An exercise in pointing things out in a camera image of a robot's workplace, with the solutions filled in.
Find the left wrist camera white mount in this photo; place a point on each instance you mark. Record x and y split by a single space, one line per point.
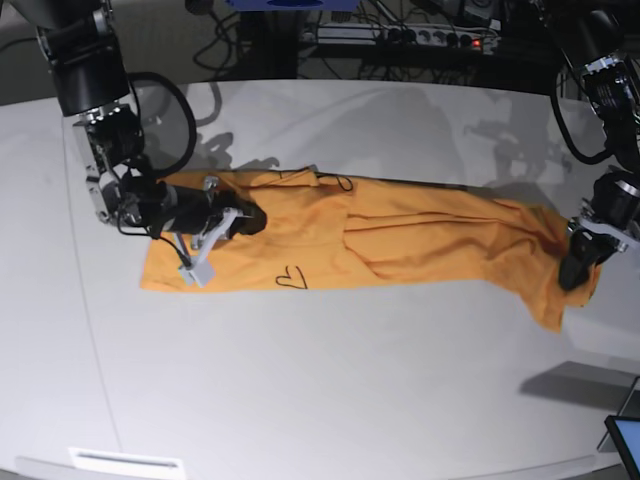
587 221

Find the tablet on stand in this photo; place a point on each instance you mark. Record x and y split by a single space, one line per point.
622 432

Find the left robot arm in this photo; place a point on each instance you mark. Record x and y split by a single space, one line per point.
591 41

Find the orange T-shirt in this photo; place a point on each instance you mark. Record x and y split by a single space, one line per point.
328 231

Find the white power strip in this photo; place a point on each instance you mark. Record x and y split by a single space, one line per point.
483 40

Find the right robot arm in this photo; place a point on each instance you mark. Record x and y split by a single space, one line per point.
83 53

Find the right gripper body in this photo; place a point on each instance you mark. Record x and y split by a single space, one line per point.
186 210

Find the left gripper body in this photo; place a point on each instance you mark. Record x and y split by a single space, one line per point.
615 200

